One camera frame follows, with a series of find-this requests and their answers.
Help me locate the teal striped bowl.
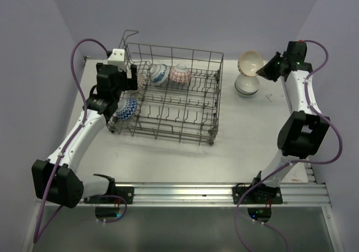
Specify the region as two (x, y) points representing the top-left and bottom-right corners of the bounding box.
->
(237, 51), (264, 77)

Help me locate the white ribbed bowl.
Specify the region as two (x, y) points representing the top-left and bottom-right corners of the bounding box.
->
(234, 74), (259, 97)

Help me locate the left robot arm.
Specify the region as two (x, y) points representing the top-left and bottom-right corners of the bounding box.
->
(31, 63), (138, 208)

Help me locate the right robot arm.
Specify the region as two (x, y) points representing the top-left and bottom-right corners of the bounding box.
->
(249, 41), (329, 204)

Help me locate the brown patterned bowl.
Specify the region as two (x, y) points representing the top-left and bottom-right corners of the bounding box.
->
(137, 74), (146, 90)

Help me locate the blue zigzag pattern bowl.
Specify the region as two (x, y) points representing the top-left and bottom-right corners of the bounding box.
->
(116, 98), (139, 121)

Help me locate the blue floral bowl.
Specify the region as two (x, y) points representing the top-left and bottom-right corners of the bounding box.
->
(149, 63), (170, 85)

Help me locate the red diamond pattern bowl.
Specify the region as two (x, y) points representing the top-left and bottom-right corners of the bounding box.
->
(169, 63), (191, 84)

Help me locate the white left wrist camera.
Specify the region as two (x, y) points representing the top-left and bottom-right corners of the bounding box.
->
(107, 48), (127, 71)

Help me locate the grey wire dish rack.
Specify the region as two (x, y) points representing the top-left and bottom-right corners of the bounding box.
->
(107, 30), (224, 145)

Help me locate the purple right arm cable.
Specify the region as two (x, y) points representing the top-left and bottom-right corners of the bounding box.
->
(233, 39), (344, 252)

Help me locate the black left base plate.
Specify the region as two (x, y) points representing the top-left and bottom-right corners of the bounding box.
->
(84, 186), (135, 204)

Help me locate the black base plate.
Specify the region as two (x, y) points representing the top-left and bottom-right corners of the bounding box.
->
(84, 186), (135, 204)
(232, 184), (283, 205)

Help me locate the aluminium mounting rail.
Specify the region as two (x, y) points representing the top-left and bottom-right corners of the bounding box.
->
(35, 182), (330, 208)

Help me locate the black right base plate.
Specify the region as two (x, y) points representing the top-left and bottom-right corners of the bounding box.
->
(232, 184), (283, 205)

